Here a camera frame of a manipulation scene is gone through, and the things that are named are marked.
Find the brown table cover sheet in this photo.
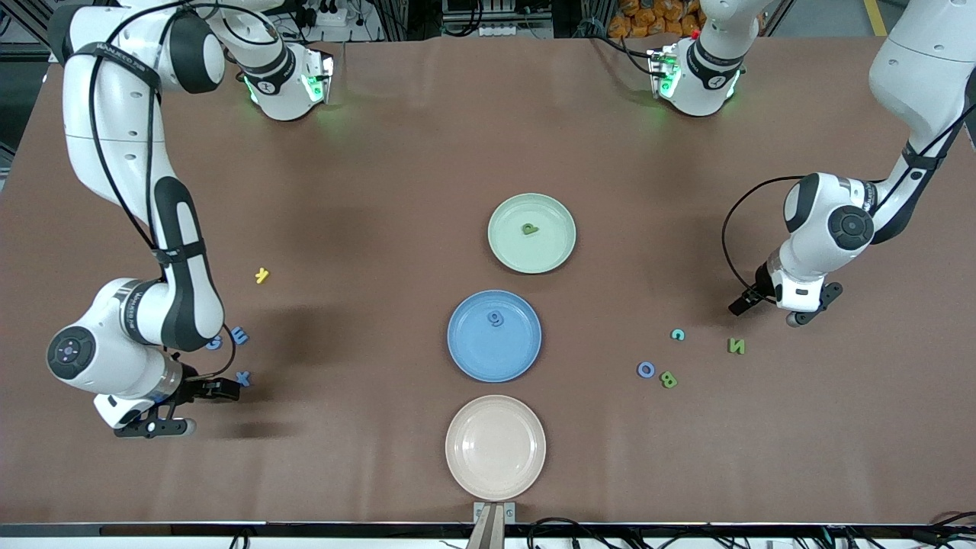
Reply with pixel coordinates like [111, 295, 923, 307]
[0, 34, 976, 527]

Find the light green plate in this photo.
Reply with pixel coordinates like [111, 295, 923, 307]
[487, 192, 577, 275]

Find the blue plate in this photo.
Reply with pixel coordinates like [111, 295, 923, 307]
[447, 289, 543, 384]

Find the beige plate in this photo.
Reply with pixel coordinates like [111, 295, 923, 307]
[445, 394, 547, 502]

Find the orange bags pile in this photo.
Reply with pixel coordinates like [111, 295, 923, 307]
[608, 0, 704, 39]

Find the dark equipment rack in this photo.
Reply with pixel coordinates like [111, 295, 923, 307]
[441, 0, 556, 40]

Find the white power strip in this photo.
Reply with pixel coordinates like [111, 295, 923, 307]
[294, 0, 348, 28]

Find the black table edge rail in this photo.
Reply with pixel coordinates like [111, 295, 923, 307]
[0, 522, 976, 539]

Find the black cable bundle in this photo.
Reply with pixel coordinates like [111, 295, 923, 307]
[526, 512, 976, 549]

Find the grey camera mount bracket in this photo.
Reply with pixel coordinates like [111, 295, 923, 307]
[473, 502, 516, 549]

